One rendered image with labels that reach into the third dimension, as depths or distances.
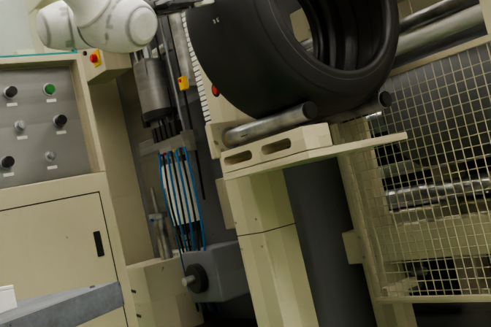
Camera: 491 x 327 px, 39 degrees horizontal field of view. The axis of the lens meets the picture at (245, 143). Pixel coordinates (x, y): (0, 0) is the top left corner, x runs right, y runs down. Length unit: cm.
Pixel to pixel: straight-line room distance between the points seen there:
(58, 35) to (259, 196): 83
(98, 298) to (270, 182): 105
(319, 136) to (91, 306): 82
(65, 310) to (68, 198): 108
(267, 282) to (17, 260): 70
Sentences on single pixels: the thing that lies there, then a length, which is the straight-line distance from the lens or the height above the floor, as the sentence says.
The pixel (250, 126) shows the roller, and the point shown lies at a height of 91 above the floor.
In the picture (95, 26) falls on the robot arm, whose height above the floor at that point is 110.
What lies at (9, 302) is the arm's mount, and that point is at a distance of 109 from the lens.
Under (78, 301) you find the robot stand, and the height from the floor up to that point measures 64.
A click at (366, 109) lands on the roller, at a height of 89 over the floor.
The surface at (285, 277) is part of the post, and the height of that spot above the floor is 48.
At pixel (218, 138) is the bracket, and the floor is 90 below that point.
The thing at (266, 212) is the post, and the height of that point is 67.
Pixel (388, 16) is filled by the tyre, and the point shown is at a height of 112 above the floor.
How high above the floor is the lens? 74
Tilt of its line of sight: 4 degrees up
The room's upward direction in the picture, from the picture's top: 13 degrees counter-clockwise
